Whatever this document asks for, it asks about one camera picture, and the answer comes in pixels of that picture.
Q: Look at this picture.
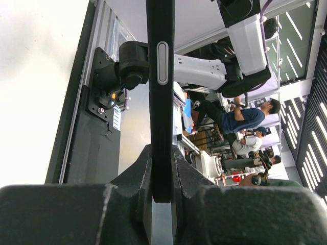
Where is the person in blue shirt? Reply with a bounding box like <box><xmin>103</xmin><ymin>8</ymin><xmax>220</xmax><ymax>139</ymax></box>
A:
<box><xmin>195</xmin><ymin>99</ymin><xmax>281</xmax><ymax>143</ymax></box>

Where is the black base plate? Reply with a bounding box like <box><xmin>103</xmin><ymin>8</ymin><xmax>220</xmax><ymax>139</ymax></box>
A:
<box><xmin>45</xmin><ymin>1</ymin><xmax>116</xmax><ymax>184</ymax></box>

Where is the light blue phone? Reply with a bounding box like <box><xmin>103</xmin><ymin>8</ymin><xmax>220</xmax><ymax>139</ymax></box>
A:
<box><xmin>151</xmin><ymin>201</ymin><xmax>173</xmax><ymax>245</ymax></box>

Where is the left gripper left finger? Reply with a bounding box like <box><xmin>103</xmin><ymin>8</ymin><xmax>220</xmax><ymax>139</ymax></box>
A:
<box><xmin>1</xmin><ymin>145</ymin><xmax>152</xmax><ymax>244</ymax></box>

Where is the black phone case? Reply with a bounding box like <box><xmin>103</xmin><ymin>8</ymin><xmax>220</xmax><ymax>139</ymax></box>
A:
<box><xmin>146</xmin><ymin>0</ymin><xmax>175</xmax><ymax>203</ymax></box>

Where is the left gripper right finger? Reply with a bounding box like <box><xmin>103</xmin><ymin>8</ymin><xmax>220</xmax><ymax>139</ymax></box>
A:
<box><xmin>172</xmin><ymin>146</ymin><xmax>326</xmax><ymax>244</ymax></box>

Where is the person in white shirt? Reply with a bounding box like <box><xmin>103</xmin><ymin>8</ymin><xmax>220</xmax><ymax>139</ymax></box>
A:
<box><xmin>232</xmin><ymin>127</ymin><xmax>267</xmax><ymax>156</ymax></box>

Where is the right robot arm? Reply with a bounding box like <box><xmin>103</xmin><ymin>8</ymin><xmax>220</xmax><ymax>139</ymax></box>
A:
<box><xmin>173</xmin><ymin>1</ymin><xmax>271</xmax><ymax>98</ymax></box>

